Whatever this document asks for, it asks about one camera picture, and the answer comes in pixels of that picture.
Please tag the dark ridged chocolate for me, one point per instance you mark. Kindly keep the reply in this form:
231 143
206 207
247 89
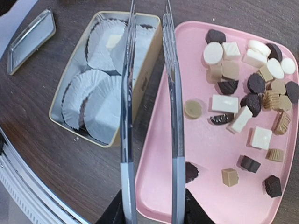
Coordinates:
249 164

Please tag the beige tin box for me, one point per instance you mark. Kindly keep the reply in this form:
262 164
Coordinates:
87 99

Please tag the dark half-round chocolate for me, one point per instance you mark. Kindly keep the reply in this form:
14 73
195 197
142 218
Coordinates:
222 119

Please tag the dark square chocolate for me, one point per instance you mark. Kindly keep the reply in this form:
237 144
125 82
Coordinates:
273 186

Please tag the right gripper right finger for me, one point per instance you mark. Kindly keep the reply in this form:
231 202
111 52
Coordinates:
194 214

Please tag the caramel round chocolate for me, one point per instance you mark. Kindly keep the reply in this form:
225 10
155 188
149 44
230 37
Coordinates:
192 109

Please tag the tan ridged cup chocolate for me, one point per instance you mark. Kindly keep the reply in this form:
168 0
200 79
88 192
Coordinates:
276 155

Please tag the front aluminium rail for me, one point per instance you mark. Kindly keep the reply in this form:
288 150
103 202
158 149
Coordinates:
38 203

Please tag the pink tray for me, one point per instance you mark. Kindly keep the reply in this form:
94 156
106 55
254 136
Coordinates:
209 147

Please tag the metal tongs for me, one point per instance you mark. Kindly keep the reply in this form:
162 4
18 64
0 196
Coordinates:
177 121

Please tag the white square chocolate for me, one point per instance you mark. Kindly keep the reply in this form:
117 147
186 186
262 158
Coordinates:
260 138

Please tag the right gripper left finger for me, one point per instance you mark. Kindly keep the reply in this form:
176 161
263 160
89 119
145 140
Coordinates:
114 213

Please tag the dark shell chocolate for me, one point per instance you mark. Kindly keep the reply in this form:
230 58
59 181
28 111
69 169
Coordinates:
191 172

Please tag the white round chocolate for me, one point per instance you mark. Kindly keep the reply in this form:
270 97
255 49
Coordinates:
213 53

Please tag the white rectangular chocolate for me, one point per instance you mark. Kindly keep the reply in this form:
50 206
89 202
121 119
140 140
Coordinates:
222 103

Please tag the beige bear tin lid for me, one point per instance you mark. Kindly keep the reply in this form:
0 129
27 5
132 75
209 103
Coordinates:
40 30

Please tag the tan chocolate under tongs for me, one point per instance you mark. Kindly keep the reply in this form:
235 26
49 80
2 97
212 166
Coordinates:
230 177

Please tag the tan swirl chocolate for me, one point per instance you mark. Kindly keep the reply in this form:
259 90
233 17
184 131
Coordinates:
282 124

